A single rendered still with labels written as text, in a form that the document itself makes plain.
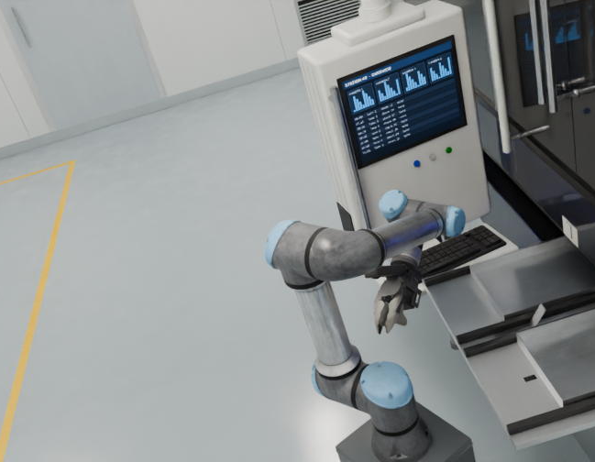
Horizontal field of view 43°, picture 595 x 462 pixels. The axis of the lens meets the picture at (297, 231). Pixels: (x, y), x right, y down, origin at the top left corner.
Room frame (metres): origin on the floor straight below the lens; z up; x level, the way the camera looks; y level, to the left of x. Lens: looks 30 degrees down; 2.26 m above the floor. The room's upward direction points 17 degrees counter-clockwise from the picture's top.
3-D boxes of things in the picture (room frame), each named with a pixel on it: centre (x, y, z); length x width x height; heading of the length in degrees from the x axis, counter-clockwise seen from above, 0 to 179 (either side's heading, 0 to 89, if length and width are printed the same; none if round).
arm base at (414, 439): (1.34, -0.10, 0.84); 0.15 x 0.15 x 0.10
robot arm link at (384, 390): (1.34, -0.09, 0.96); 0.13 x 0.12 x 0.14; 43
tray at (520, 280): (1.67, -0.64, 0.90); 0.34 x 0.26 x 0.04; 91
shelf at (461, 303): (1.50, -0.57, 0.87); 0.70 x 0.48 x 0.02; 1
